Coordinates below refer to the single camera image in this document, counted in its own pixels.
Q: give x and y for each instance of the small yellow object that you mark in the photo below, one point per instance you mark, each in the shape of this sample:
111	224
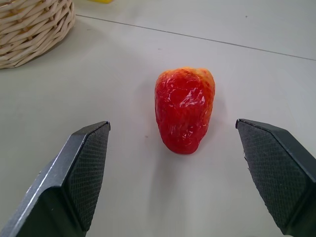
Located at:
102	1

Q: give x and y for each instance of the woven wicker basket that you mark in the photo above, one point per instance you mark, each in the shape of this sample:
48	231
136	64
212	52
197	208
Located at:
29	29

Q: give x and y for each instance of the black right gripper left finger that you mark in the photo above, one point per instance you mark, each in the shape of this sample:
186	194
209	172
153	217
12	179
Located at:
61	182

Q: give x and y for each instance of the red toy strawberry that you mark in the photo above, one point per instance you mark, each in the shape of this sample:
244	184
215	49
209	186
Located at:
184	111

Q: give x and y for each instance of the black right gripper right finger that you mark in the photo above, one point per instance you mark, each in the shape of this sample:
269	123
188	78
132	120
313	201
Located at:
279	177

